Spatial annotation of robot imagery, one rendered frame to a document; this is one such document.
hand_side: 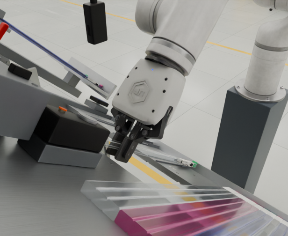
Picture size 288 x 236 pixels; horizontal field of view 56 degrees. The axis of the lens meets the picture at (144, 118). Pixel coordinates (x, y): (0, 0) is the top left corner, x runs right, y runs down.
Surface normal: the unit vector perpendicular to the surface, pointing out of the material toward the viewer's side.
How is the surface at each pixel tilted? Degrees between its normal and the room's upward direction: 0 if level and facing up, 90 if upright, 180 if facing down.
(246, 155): 90
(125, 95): 46
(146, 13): 74
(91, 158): 90
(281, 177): 0
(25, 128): 90
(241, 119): 90
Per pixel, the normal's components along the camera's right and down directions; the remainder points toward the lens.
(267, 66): -0.38, 0.54
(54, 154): 0.73, 0.40
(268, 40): -0.63, 0.46
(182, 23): -0.14, -0.11
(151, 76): -0.49, -0.33
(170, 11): -0.66, -0.34
